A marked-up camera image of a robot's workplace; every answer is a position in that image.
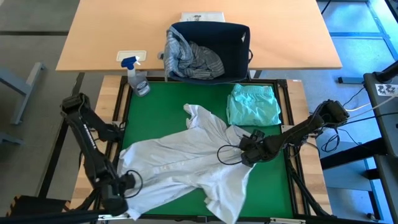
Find teal shorts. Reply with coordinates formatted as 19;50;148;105
226;83;282;127

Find white patterned shirt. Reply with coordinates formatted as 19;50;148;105
116;103;256;224

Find navy striped laundry basket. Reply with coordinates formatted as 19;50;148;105
164;21;252;85

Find black desk leg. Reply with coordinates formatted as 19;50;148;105
37;72;85;198

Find black pole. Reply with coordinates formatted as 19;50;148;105
0;210;109;224

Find black orange striped box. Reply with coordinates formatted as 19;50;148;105
6;195;71;217

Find black side table base bar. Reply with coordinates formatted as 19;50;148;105
320;136;388;170

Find dark grey striped garment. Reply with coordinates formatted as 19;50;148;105
178;42;225;80

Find green table mat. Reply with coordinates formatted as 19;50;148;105
110;82;295;218

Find light wood desk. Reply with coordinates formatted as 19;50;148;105
55;0;343;72

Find clear spray bottle blue trigger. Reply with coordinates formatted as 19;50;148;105
120;55;151;98

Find grey desk foot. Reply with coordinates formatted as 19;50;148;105
337;76;366;84

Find light blue striped garment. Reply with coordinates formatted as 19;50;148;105
164;26;194;78

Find grey side table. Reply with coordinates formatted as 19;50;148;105
363;73;398;224

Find white fiducial marker sheet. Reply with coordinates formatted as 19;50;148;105
375;83;398;96

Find white printed booklet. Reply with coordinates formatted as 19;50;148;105
180;11;225;22

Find white desk grommet plate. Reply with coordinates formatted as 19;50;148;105
116;50;147;62

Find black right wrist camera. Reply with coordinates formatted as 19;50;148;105
250;128;266;141

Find silver frame bracket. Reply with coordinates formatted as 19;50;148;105
98;213;134;221
269;217;307;224

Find black aluminium table frame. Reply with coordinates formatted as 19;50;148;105
93;76;333;224

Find black cable conduit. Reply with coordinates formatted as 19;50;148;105
285;155;332;217

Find coiled black floor cable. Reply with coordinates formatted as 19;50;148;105
320;127;341;153

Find white floor cable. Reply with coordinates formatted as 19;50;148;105
345;95;398;112

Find long black floor cable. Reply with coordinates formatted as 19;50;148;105
348;112;398;125

